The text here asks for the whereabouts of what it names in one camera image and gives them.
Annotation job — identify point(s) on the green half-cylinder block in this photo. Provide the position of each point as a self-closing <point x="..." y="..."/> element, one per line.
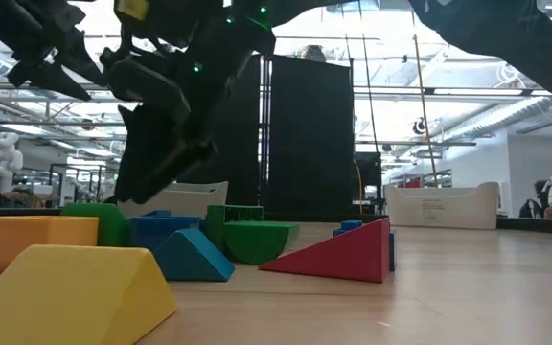
<point x="257" y="242"/>

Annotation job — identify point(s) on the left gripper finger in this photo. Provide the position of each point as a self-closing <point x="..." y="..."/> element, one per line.
<point x="46" y="76"/>
<point x="77" y="52"/>

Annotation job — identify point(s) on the green rounded block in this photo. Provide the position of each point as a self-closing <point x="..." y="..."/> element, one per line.
<point x="96" y="225"/>

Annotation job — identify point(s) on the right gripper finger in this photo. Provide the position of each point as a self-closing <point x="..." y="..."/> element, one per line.
<point x="142" y="153"/>
<point x="185" y="160"/>

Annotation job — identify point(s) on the blue studded brick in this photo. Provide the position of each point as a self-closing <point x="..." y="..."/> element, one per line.
<point x="161" y="232"/>

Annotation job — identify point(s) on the green oblong block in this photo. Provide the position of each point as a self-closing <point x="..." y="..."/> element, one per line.
<point x="216" y="225"/>

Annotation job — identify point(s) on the yellow tape band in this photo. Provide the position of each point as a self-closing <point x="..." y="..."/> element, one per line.
<point x="132" y="7"/>

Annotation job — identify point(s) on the yellow hollow square block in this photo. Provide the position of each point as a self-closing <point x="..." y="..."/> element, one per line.
<point x="36" y="239"/>

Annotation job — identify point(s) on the white plastic bin with label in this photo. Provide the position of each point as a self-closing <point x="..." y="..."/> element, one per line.
<point x="443" y="206"/>

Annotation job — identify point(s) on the red triangle wedge block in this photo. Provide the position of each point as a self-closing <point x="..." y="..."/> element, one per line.
<point x="348" y="259"/>

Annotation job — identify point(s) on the yellow trapezoid block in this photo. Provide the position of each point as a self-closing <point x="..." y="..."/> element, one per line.
<point x="65" y="297"/>

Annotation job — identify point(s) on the blue triangle prism block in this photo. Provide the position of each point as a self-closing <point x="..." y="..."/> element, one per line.
<point x="190" y="259"/>

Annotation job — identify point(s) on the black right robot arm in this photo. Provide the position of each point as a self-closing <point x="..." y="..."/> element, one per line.
<point x="496" y="29"/>

